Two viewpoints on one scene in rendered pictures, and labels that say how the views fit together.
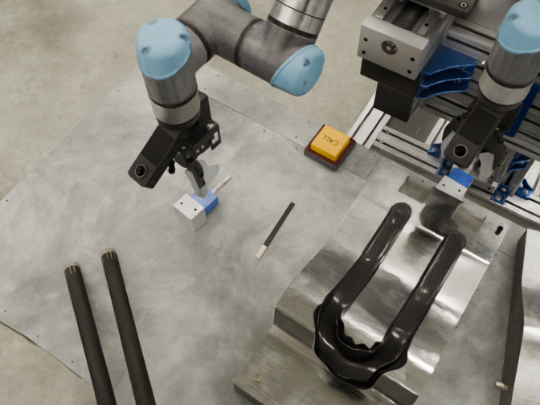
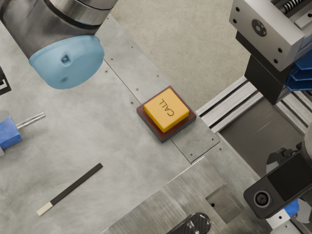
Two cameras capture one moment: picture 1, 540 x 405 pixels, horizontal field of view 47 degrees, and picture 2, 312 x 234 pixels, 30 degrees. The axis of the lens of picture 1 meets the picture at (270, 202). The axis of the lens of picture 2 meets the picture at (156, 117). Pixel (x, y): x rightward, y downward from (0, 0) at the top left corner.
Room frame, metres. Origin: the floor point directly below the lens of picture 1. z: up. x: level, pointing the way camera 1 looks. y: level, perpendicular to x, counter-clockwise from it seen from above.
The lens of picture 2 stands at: (0.31, -0.23, 1.79)
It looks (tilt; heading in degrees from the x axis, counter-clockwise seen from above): 66 degrees down; 15
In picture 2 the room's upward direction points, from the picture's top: 2 degrees clockwise
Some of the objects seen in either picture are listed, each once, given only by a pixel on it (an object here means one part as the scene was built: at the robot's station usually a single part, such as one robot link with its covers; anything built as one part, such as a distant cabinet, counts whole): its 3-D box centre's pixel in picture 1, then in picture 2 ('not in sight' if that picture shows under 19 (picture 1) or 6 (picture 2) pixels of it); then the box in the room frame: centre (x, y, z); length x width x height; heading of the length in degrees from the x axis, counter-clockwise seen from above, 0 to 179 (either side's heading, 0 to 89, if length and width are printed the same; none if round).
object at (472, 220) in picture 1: (466, 221); not in sight; (0.53, -0.36, 0.87); 0.05 x 0.05 x 0.04; 54
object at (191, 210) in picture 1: (207, 197); (11, 130); (0.63, 0.12, 0.83); 0.13 x 0.05 x 0.05; 136
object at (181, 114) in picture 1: (173, 97); not in sight; (0.62, 0.14, 1.15); 0.08 x 0.08 x 0.05
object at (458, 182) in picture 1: (460, 178); (292, 200); (0.65, -0.38, 0.83); 0.13 x 0.05 x 0.05; 138
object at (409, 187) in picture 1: (414, 194); (224, 205); (0.59, -0.27, 0.87); 0.05 x 0.05 x 0.04; 54
